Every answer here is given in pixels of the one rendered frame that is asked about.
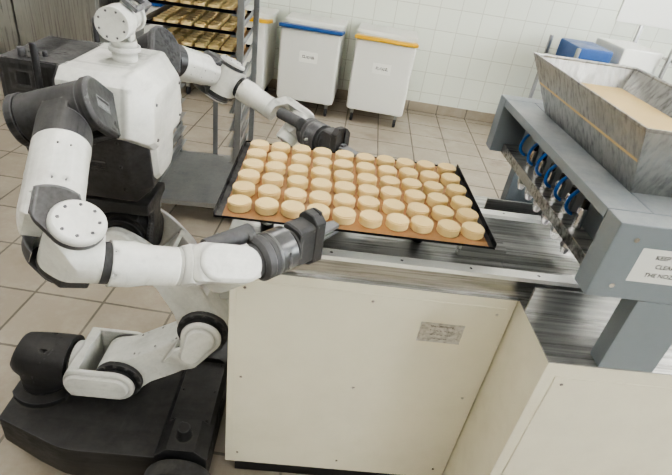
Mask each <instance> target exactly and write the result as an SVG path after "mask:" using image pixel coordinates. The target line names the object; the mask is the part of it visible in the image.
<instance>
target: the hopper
mask: <svg viewBox="0 0 672 475"><path fill-rule="evenodd" d="M534 57H535V62H536V67H537V73H538V78H539V83H540V88H541V94H542V99H543V104H544V109H545V113H546V114H547V115H548V116H550V117H551V118H552V119H553V120H554V121H555V122H556V123H557V124H558V125H559V126H560V127H561V128H562V129H564V130H565V131H566V132H567V133H568V134H569V135H570V136H571V137H572V138H573V139H574V140H575V141H576V142H578V143H579V144H580V145H581V146H582V147H583V148H584V149H585V150H586V151H587V152H588V153H589V154H590V155H592V156H593V157H594V158H595V159H596V160H597V161H598V162H599V163H600V164H601V165H602V166H603V167H604V168H606V169H607V170H608V171H609V172H610V173H611V174H612V175H613V176H614V177H615V178H616V179H617V180H618V181H620V182H621V183H622V184H623V185H624V186H625V187H626V188H627V189H628V190H629V191H630V192H633V193H641V194H649V195H657V196H665V197H672V84H671V83H669V82H666V81H664V80H662V79H660V78H658V77H656V76H654V75H652V74H650V73H648V72H646V71H644V70H642V69H640V68H638V67H632V66H625V65H618V64H612V63H605V62H598V61H591V60H584V59H577V58H571V57H564V56H557V55H550V54H543V53H536V52H534Z"/></svg>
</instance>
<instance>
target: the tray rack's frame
mask: <svg viewBox="0 0 672 475"><path fill-rule="evenodd" d="M259 12H260V0H254V14H253V38H252V61H251V81H252V82H254V83H255V84H256V74H257V53H258V33H259ZM254 115H255V110H254V109H252V108H251V107H250V108H249V131H248V141H253V135H254ZM229 158H230V155H222V154H218V102H216V101H214V100H213V153H204V152H196V151H187V150H183V147H182V148H181V150H180V152H179V153H178V155H177V156H176V158H175V160H174V161H173V163H172V164H171V166H170V168H169V169H168V171H167V172H166V174H165V176H164V177H163V179H162V180H161V182H164V183H165V191H164V192H163V195H162V197H161V201H160V207H161V203H167V204H176V205H186V206H195V207H205V208H215V206H216V204H217V201H218V199H219V197H220V195H221V192H222V190H223V188H224V185H225V183H226V181H227V178H228V175H229V173H230V170H231V167H232V165H233V163H228V161H229Z"/></svg>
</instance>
